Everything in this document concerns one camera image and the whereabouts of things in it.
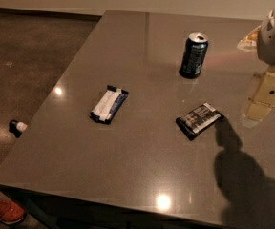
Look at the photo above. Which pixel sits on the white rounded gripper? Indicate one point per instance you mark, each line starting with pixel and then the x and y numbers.
pixel 273 43

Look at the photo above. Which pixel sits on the black chocolate rxbar wrapper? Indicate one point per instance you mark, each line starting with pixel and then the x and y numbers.
pixel 198 120

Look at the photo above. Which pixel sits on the blue white rxbar blueberry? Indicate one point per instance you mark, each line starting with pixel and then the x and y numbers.
pixel 108 105

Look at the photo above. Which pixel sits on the dark blue soda can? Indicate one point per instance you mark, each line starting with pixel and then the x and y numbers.
pixel 194 54

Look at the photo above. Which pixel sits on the small black white bottle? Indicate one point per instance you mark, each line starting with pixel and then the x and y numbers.
pixel 17 128

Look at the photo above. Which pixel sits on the red sneaker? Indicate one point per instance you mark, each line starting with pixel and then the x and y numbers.
pixel 10 212

